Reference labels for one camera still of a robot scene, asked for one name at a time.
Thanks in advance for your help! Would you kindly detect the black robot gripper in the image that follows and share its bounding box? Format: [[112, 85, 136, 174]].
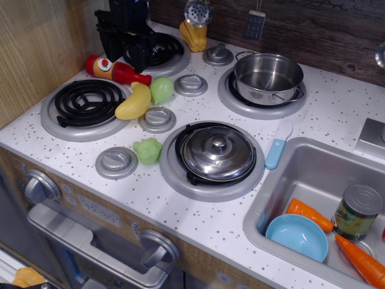
[[94, 1, 155, 73]]

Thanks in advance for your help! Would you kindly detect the steel pot lid with knob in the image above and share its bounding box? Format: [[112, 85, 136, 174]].
[[175, 122, 257, 182]]

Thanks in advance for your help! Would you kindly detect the stainless steel pot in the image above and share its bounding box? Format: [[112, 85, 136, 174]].
[[233, 51, 304, 106]]

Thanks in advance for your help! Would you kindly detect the red toy ketchup bottle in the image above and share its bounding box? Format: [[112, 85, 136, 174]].
[[85, 55, 152, 85]]

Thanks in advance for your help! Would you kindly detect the back left black burner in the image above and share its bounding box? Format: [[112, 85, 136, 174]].
[[120, 33, 191, 78]]

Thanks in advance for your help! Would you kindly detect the black burner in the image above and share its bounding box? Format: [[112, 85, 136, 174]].
[[217, 68, 307, 120], [159, 122, 265, 202], [120, 33, 191, 78], [40, 79, 131, 142]]

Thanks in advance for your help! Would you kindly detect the light green toy pear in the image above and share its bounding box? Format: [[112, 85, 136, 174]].
[[150, 76, 174, 105]]

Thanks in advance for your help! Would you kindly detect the yellow toy banana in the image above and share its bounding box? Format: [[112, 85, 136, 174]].
[[115, 82, 152, 120]]

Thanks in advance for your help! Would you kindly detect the yellow toy bell pepper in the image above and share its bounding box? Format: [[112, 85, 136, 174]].
[[179, 20, 208, 52]]

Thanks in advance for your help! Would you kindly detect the silver stove knob middle upper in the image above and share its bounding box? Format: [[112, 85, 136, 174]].
[[174, 75, 208, 97]]

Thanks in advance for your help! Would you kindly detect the silver stove knob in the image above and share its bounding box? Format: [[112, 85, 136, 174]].
[[139, 107, 176, 134], [174, 75, 208, 97], [95, 147, 138, 180], [203, 43, 234, 66]]

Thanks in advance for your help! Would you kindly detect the front left black burner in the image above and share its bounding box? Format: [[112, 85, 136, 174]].
[[40, 79, 131, 142]]

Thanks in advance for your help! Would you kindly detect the silver stove knob middle lower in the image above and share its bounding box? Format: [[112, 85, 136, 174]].
[[139, 107, 176, 134]]

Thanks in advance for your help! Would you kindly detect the silver perforated skimmer ladle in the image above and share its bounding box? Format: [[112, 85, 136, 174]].
[[184, 0, 213, 28]]

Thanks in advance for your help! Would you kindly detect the silver stove knob back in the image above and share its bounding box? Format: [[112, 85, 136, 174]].
[[203, 43, 234, 66]]

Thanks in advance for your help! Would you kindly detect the green toy broccoli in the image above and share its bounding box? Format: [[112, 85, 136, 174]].
[[132, 137, 162, 165]]

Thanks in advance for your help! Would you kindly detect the back right black burner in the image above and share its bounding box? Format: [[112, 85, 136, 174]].
[[217, 68, 307, 120]]

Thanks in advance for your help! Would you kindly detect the silver stove knob front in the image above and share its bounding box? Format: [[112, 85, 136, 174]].
[[95, 147, 138, 180]]

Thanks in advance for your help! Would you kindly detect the front right black burner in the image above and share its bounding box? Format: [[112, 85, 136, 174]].
[[159, 122, 265, 202]]

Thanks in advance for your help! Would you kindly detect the hanging grey toy grater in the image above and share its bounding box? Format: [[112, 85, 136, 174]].
[[242, 10, 265, 40]]

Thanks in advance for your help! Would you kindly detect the left oven dial knob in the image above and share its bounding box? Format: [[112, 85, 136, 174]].
[[24, 169, 61, 204]]

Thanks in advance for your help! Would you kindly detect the oven dial knob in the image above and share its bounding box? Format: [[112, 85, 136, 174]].
[[24, 169, 61, 204], [140, 229, 180, 269]]

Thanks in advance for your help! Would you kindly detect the right oven dial knob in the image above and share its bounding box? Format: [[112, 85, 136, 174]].
[[140, 229, 180, 269]]

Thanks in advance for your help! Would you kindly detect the silver sink basin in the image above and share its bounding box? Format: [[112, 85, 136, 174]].
[[243, 137, 384, 288]]

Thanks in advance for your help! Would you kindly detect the orange toy carrot upper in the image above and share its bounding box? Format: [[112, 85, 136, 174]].
[[286, 198, 334, 232]]

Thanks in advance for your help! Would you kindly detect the orange toy carrot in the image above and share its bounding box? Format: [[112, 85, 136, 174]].
[[335, 235, 384, 288], [286, 198, 334, 232]]

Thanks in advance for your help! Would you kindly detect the yellow toy on floor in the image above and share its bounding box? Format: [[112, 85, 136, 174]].
[[11, 267, 45, 288]]

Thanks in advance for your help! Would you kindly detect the light blue bowl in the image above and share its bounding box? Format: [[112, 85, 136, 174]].
[[265, 214, 328, 262]]

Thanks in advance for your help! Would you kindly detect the hanging silver utensil right edge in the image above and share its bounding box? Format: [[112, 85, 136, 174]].
[[375, 42, 385, 69]]

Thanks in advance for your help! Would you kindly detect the silver faucet base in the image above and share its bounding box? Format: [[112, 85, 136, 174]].
[[355, 118, 385, 160]]

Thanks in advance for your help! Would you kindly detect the toy tin can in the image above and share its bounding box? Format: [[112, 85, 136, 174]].
[[331, 184, 384, 241]]

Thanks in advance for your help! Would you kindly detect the orange toy carrot lower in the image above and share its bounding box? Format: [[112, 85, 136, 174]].
[[335, 235, 384, 288]]

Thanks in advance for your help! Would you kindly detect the white knife blue handle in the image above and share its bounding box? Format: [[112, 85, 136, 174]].
[[265, 117, 293, 170]]

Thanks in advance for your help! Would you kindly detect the silver oven door handle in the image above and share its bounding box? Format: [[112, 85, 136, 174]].
[[28, 204, 168, 288]]

